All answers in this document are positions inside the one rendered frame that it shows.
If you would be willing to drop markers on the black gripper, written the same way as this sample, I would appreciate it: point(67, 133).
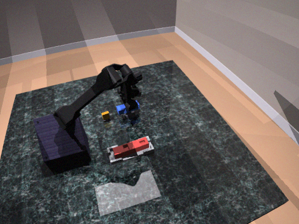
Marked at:
point(129, 103)

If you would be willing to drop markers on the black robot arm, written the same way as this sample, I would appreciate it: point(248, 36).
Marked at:
point(107, 79)

